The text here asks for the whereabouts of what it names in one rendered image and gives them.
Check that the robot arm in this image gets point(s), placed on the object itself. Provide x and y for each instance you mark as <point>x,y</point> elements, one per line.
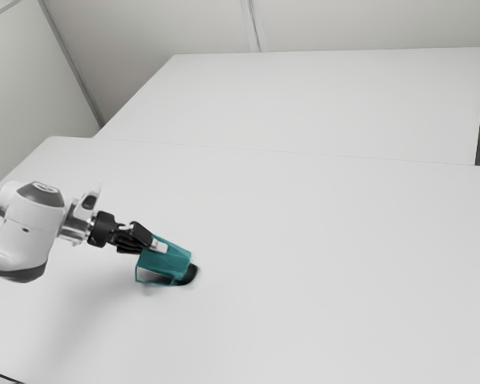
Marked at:
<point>24,224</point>

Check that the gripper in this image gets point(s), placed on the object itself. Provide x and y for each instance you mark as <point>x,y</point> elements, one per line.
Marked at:
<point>104,229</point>

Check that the teal faceted mug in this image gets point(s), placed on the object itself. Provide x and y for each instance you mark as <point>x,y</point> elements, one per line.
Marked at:
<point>165,264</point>

